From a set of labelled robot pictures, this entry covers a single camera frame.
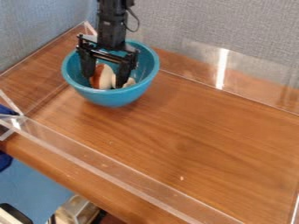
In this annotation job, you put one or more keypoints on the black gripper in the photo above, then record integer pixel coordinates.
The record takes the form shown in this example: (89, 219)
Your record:
(125, 56)

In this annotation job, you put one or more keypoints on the brown and white toy mushroom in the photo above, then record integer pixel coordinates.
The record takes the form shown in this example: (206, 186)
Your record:
(105, 78)

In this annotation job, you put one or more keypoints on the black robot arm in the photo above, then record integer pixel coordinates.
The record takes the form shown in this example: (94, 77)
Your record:
(109, 46)

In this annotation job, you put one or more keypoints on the blue ceramic bowl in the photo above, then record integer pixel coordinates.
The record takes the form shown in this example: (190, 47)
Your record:
(122, 96)

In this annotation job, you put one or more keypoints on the clear acrylic table barrier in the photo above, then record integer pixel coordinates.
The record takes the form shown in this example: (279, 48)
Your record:
(202, 152)

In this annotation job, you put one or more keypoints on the dark blue cloth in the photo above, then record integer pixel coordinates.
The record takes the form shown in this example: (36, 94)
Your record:
(6, 159)

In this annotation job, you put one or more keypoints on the metal table leg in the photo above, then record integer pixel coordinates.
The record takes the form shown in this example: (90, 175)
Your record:
(75, 211)

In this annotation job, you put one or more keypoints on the black object bottom left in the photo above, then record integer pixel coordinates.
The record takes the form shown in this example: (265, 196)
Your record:
(12, 216)

